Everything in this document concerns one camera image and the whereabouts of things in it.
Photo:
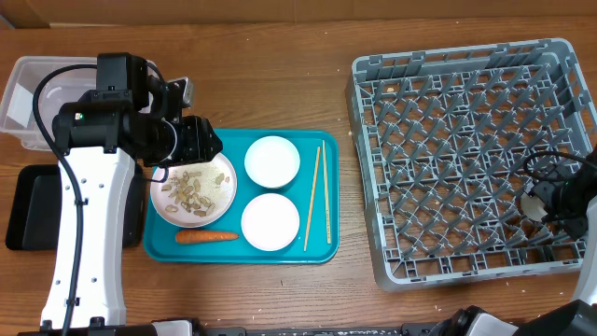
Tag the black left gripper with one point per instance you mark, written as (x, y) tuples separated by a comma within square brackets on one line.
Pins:
[(198, 131)]

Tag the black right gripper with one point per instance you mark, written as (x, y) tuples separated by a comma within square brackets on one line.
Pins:
[(575, 226)]

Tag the grey napkin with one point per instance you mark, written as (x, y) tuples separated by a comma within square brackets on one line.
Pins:
[(532, 207)]

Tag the white bowl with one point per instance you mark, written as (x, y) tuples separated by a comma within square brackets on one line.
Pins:
[(272, 162)]

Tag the pink bowl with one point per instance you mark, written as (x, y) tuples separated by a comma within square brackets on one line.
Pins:
[(270, 222)]

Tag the wooden chopstick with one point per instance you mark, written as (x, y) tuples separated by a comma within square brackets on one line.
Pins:
[(312, 196), (326, 191)]

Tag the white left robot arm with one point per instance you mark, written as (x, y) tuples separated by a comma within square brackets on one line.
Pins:
[(87, 282)]

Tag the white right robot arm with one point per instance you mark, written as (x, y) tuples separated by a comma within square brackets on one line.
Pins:
[(586, 283)]

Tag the pink plate with food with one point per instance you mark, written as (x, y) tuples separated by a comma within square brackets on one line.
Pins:
[(195, 195)]

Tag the orange carrot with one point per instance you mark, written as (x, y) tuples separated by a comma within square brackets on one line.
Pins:
[(187, 237)]

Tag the clear plastic bin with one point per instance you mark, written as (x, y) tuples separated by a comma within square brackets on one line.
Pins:
[(64, 103)]

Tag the grey plastic dish rack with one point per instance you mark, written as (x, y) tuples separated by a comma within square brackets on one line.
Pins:
[(441, 135)]

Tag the black plastic bin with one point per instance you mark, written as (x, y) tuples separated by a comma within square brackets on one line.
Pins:
[(36, 210)]

